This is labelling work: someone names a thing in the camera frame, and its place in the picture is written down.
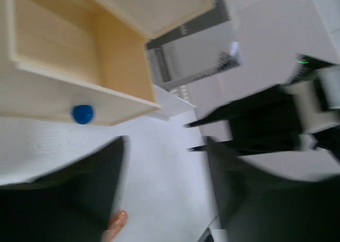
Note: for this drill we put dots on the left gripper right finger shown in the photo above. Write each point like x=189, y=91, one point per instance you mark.
x=256, y=205

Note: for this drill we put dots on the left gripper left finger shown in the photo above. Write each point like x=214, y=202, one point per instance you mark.
x=73, y=203

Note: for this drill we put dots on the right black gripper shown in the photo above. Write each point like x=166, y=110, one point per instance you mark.
x=273, y=120

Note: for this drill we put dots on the orange correction tape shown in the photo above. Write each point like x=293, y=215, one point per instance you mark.
x=116, y=224

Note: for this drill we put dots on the grey setup guide booklet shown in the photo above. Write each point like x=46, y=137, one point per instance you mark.
x=200, y=48

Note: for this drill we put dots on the cream drawer cabinet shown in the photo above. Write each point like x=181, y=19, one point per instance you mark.
x=84, y=61

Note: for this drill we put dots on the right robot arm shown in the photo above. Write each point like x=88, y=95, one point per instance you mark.
x=322, y=76

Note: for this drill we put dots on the white file organizer rack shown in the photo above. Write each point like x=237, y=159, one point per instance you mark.
x=171, y=105

